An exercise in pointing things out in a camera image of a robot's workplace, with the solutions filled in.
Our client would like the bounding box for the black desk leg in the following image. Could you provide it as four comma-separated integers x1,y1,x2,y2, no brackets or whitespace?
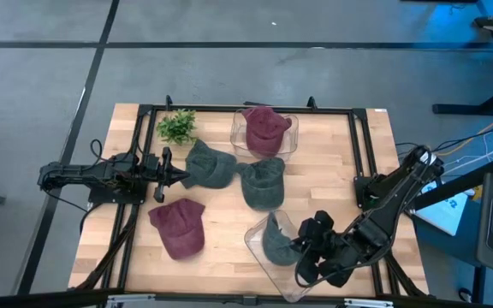
432,83,493,117

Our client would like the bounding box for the black metal table frame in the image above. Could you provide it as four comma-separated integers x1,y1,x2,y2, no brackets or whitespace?
68,94,431,300

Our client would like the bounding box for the dark green towel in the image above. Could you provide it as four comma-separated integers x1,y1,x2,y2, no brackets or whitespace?
181,139,238,190

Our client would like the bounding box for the black crossbar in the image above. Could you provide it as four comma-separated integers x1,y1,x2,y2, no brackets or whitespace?
0,288,493,308

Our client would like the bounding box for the white blue printed box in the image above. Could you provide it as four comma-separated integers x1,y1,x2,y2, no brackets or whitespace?
413,181,474,237

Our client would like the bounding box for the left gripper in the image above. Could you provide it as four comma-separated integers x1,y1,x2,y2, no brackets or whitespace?
143,146,191,204

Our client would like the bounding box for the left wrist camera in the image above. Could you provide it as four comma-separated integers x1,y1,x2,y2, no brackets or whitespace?
143,153,161,170

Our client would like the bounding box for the potted green plant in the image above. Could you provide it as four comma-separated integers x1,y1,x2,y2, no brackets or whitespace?
156,108,199,146

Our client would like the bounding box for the silver bracket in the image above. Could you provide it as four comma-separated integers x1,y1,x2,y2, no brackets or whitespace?
104,293,157,308
342,298,395,308

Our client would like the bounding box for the person's shoe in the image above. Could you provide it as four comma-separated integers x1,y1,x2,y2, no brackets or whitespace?
472,15,493,35

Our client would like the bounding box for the clear plastic bin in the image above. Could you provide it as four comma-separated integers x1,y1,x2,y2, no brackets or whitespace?
243,209,318,304
229,108,300,163

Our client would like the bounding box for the green baseball cap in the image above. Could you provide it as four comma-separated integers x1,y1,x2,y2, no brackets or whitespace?
262,212,303,267
235,157,287,211

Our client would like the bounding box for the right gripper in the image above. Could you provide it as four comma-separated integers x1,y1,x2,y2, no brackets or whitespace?
291,209,359,288

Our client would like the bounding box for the maroon baseball cap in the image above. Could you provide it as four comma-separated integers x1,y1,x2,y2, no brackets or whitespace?
147,198,207,261
241,105,294,158

